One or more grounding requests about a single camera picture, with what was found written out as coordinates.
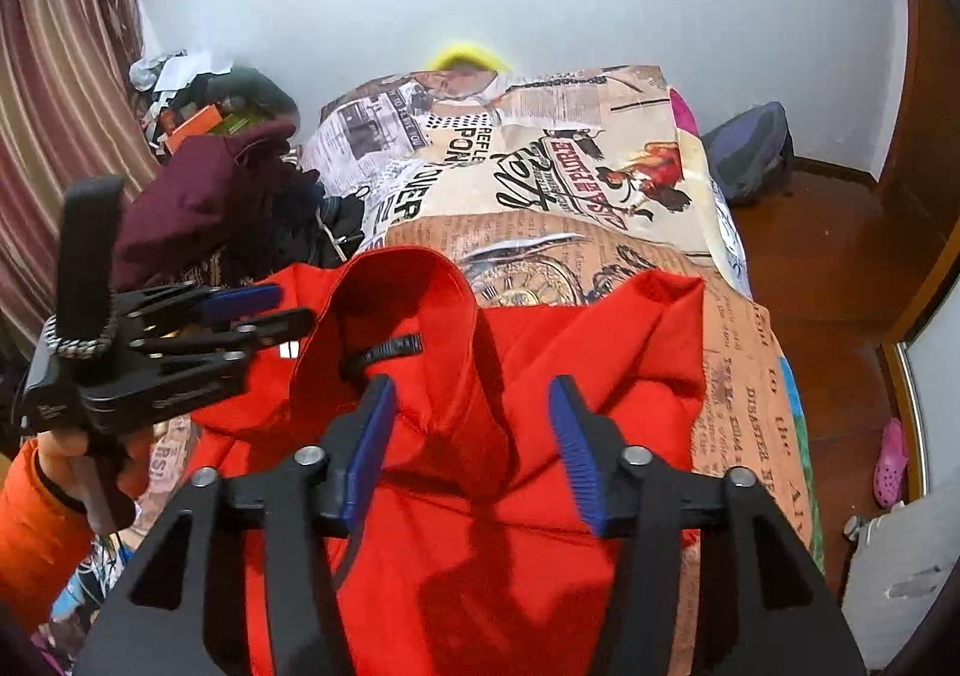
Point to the maroon garment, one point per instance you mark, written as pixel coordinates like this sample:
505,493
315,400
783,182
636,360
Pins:
195,196

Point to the magenta cloth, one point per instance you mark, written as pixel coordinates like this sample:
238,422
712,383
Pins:
684,112

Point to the grey purple backpack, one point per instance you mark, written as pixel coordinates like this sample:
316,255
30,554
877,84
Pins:
750,147

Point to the person's left forearm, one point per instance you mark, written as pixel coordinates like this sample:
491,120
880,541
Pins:
37,556

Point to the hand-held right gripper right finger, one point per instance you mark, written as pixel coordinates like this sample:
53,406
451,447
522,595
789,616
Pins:
577,451

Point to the wooden wardrobe with white door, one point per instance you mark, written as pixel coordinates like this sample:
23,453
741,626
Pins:
915,496

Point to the pink slipper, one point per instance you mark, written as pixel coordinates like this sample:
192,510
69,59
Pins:
891,462

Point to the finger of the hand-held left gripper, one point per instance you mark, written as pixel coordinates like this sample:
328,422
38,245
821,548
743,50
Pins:
281,323
240,299

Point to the striped red curtain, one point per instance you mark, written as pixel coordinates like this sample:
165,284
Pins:
52,121

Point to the orange box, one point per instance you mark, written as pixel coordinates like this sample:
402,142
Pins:
193,129

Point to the person's left hand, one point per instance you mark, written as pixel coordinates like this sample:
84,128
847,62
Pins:
139,466

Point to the newspaper print bedsheet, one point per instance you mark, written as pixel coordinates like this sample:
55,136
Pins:
562,144

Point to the red zip jacket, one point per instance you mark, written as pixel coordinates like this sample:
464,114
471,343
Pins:
465,571

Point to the pile of white papers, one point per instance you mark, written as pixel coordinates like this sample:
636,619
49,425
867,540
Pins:
176,72

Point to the brown wooden door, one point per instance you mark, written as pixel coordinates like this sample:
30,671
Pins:
926,121

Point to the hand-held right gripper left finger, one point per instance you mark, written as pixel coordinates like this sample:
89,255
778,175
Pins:
367,451

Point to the dark patterned garment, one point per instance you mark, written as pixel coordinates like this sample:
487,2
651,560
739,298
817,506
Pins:
289,226

